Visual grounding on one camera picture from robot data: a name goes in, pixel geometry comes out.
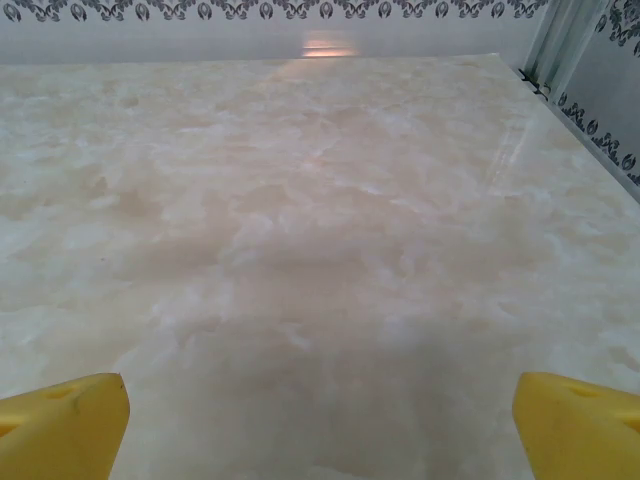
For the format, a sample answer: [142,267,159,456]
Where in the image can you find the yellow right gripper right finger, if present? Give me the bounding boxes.
[513,370,640,480]

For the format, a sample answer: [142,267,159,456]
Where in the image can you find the aluminium frame corner post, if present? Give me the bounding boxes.
[518,0,610,104]

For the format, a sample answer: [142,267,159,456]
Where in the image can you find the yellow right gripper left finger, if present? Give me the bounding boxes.
[0,372,132,480]

